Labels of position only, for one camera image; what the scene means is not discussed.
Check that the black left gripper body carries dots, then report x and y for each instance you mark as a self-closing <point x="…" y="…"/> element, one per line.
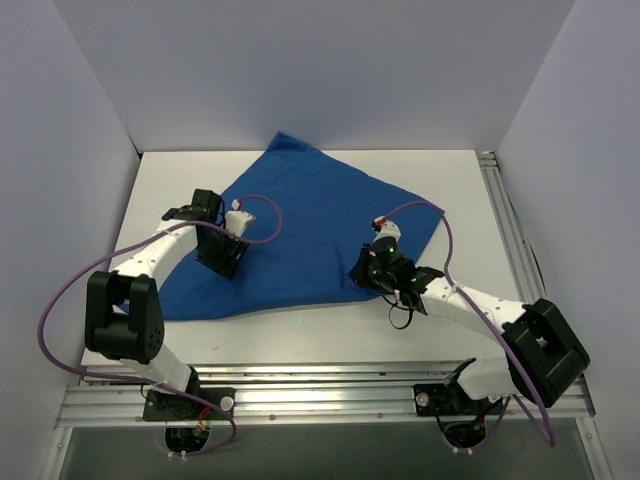
<point x="220" y="257"/>

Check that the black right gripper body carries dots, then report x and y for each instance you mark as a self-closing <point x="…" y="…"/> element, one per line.
<point x="368" y="273"/>

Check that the blue surgical drape cloth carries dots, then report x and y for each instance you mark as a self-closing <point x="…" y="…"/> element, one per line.
<point x="313" y="214"/>

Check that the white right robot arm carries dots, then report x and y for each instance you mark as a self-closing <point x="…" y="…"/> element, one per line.
<point x="542" y="354"/>

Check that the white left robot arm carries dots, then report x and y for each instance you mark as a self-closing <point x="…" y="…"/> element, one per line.
<point x="124" y="320"/>

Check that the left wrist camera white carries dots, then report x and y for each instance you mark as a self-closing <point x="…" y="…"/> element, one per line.
<point x="238" y="221"/>

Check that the aluminium front rail frame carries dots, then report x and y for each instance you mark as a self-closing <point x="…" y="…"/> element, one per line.
<point x="319" y="425"/>

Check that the aluminium rail frame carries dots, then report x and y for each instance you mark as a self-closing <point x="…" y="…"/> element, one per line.
<point x="319" y="425"/>
<point x="521" y="258"/>

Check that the aluminium right rail frame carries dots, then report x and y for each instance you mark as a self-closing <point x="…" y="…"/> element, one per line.
<point x="521" y="258"/>

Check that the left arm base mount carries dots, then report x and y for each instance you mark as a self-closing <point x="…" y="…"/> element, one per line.
<point x="189" y="418"/>

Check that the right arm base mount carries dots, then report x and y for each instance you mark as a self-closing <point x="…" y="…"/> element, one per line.
<point x="464" y="423"/>

